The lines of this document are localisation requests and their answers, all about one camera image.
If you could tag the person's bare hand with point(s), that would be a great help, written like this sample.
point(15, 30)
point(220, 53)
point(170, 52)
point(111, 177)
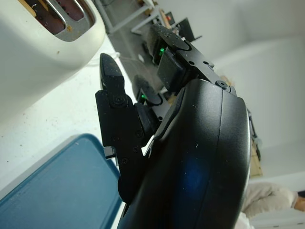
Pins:
point(299, 200)

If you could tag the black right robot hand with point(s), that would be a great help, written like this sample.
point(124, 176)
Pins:
point(197, 155)

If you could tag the person in beige jacket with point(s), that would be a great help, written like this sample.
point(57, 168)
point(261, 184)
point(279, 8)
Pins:
point(264, 200)

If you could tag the white two-slot toaster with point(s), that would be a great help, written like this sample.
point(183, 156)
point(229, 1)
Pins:
point(35, 59)

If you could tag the blue plastic tray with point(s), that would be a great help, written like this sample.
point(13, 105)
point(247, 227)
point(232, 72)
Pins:
point(59, 186)

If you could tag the white office desk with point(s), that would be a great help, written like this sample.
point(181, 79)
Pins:
point(138, 16)

